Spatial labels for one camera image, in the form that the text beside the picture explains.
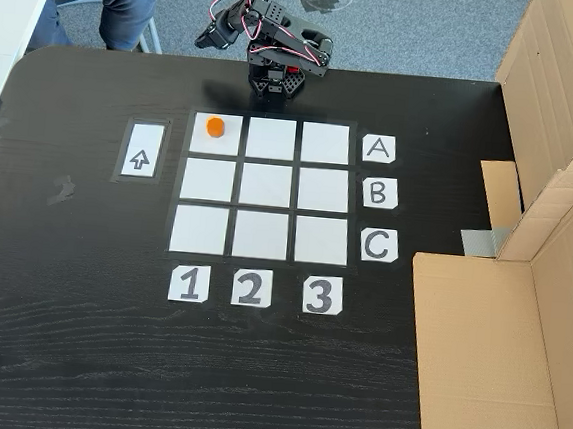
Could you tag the paper sheet letter A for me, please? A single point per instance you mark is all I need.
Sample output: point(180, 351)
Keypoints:
point(378, 149)

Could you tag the black red clamp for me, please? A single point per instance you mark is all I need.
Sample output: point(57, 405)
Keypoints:
point(292, 69)

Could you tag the clear tape scrap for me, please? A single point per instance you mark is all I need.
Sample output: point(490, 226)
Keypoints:
point(62, 190)
point(0, 130)

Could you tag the paper sheet number 1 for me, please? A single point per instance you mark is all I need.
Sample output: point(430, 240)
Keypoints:
point(188, 283)

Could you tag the paper sheet letter C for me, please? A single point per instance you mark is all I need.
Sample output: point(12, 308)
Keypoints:
point(379, 246)

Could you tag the grey metal chair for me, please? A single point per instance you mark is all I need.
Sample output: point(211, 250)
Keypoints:
point(152, 37)

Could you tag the white arrow paper sheet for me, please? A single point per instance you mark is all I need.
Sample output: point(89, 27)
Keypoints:
point(142, 151)

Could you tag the brown cardboard box screen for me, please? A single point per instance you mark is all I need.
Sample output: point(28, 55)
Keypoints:
point(479, 367)
point(555, 72)

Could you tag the paper sheet letter B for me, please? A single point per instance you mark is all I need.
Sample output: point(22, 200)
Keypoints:
point(380, 193)

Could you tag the paper sheet number 2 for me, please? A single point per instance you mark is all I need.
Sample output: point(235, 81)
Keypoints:
point(251, 287)

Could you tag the round orange token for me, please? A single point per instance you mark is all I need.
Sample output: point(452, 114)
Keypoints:
point(215, 127)

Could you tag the grey duct tape strip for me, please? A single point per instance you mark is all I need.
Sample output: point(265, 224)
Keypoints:
point(482, 241)

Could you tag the paper sheet number 3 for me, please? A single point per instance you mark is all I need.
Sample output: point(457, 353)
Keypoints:
point(322, 295)

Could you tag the white nine-square grid sheet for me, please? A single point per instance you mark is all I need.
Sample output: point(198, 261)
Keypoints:
point(266, 185)

